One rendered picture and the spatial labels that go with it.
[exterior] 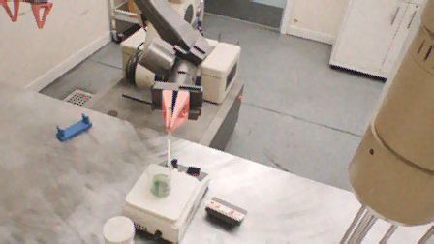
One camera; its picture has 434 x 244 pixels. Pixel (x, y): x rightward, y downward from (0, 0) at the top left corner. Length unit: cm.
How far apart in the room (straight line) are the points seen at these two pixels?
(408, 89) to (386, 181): 9
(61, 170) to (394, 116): 78
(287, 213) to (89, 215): 45
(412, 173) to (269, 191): 58
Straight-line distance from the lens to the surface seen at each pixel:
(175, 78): 70
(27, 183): 93
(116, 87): 190
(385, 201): 37
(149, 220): 72
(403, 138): 33
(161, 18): 80
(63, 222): 83
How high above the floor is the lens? 140
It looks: 39 degrees down
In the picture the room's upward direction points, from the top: 7 degrees clockwise
